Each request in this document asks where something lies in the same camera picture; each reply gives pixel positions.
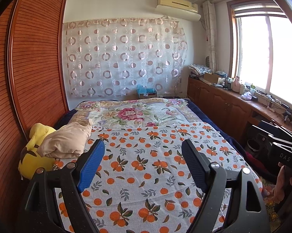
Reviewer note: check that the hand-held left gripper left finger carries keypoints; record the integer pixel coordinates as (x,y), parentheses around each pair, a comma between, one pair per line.
(91,165)

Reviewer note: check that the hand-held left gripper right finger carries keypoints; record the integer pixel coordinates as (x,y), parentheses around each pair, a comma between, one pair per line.
(196,167)

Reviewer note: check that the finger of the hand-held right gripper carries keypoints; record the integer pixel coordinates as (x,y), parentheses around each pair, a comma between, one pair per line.
(260,136)
(283,131)

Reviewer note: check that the beige cloth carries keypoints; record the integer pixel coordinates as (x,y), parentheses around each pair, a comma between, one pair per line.
(65,140)

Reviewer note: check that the person's right hand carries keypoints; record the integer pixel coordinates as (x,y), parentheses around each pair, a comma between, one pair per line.
(279,187)

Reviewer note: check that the small black stand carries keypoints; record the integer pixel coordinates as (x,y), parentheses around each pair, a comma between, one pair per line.
(288,116)

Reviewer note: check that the red cloth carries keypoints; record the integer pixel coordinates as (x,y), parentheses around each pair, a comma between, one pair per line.
(252,155)

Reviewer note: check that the small black box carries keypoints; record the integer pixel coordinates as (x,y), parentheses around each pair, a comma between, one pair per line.
(254,98)

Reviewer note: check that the white crumpled tissue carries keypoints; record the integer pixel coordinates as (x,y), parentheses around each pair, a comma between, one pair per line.
(246,95)

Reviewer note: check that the green-capped white bottle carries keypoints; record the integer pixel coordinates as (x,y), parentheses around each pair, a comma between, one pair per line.
(252,89)

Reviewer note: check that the orange-print bed sheet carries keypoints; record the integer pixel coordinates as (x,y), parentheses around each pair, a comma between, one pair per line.
(148,170)

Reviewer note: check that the low wooden cabinet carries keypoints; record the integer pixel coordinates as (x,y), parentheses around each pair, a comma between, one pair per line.
(218,102)

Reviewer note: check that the pink bottle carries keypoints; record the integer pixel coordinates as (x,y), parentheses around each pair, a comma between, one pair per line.
(236,85)

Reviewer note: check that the yellow plush toy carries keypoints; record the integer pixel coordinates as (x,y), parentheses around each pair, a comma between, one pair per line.
(33,155)

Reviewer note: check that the floral blanket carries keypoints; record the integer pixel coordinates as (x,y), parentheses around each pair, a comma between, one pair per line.
(131,112)

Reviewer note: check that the cardboard box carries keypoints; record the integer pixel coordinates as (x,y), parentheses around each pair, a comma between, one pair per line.
(212,78)

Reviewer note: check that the wooden-framed window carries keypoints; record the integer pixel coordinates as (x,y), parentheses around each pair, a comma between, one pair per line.
(264,53)

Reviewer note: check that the stack of folded cloths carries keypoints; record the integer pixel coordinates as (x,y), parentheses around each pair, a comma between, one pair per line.
(199,69)

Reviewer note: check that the blue box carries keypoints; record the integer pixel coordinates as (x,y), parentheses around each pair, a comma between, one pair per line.
(146,92)

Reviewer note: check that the circle-patterned sheer curtain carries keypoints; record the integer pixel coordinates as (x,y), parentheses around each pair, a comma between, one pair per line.
(126,58)

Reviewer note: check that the patterned window curtain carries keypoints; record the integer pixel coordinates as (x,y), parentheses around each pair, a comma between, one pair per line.
(210,34)

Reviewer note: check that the wooden slatted wardrobe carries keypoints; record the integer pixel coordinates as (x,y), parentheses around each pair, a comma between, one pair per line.
(34,65)

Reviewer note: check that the wall air conditioner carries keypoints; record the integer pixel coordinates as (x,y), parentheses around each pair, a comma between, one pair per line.
(177,7)

